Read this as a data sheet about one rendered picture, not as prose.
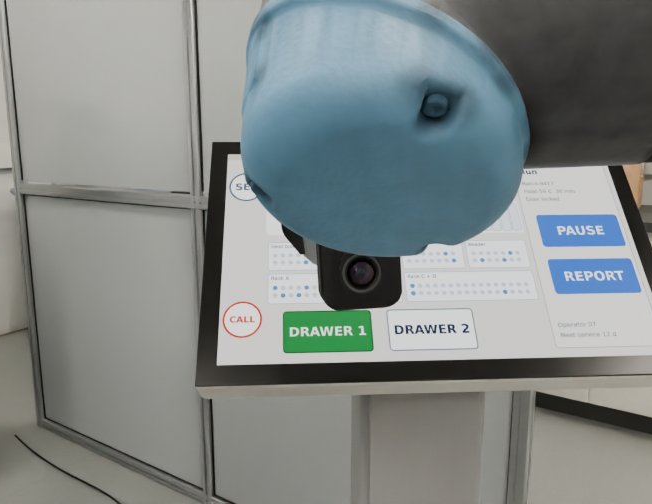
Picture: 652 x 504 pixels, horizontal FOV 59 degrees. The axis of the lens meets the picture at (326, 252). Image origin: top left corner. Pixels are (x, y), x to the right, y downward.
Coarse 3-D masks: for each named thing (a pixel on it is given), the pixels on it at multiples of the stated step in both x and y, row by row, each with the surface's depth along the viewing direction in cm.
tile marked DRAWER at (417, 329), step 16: (400, 320) 61; (416, 320) 61; (432, 320) 62; (448, 320) 62; (464, 320) 62; (400, 336) 60; (416, 336) 61; (432, 336) 61; (448, 336) 61; (464, 336) 61
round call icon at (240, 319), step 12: (228, 300) 62; (240, 300) 62; (252, 300) 62; (228, 312) 61; (240, 312) 61; (252, 312) 61; (228, 324) 60; (240, 324) 60; (252, 324) 60; (228, 336) 60; (240, 336) 60; (252, 336) 60
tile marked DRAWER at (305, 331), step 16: (288, 320) 61; (304, 320) 61; (320, 320) 61; (336, 320) 61; (352, 320) 61; (368, 320) 61; (288, 336) 60; (304, 336) 60; (320, 336) 60; (336, 336) 60; (352, 336) 60; (368, 336) 60; (288, 352) 59; (304, 352) 59; (320, 352) 59; (336, 352) 59; (352, 352) 59
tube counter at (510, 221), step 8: (512, 208) 69; (504, 216) 69; (512, 216) 69; (520, 216) 69; (496, 224) 68; (504, 224) 68; (512, 224) 68; (520, 224) 68; (488, 232) 67; (496, 232) 67; (504, 232) 67
